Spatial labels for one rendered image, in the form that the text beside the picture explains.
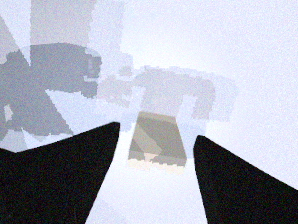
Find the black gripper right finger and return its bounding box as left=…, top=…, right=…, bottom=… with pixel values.
left=192, top=135, right=298, bottom=224

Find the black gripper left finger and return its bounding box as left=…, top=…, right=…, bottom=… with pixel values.
left=0, top=121, right=121, bottom=224

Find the white rectangular block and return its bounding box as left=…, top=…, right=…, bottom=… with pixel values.
left=126, top=111, right=188, bottom=176

